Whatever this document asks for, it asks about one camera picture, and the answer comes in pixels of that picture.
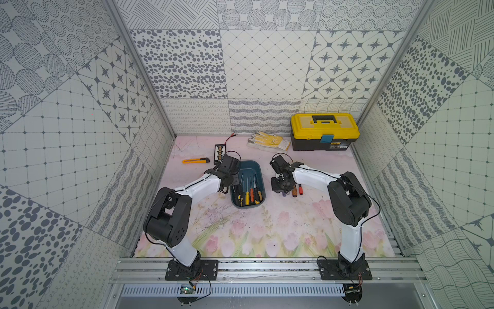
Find yellow black toolbox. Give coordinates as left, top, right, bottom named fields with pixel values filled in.
left=291, top=113, right=360, bottom=151

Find aluminium rail frame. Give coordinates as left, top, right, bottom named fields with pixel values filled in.
left=109, top=257, right=427, bottom=284

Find black balanced charging board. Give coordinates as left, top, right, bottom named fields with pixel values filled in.
left=214, top=144, right=226, bottom=162

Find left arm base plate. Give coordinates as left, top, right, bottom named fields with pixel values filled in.
left=165, top=259, right=219, bottom=281

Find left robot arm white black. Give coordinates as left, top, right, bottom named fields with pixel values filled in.
left=143, top=154, right=242, bottom=269

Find white slotted cable duct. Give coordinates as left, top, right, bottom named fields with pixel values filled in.
left=122, top=283, right=344, bottom=297

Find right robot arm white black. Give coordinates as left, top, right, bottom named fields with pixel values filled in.
left=270, top=154, right=372, bottom=269

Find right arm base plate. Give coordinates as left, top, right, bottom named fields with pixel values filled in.
left=316, top=257, right=373, bottom=281

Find orange handle screwdriver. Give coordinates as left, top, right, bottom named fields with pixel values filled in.
left=248, top=176, right=255, bottom=204

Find yellow white work gloves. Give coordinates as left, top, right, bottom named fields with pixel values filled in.
left=247, top=131, right=291, bottom=153

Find yellow utility knife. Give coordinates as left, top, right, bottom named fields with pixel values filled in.
left=182, top=157, right=210, bottom=164

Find teal plastic storage box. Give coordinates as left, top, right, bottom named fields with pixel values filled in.
left=230, top=160, right=266, bottom=209

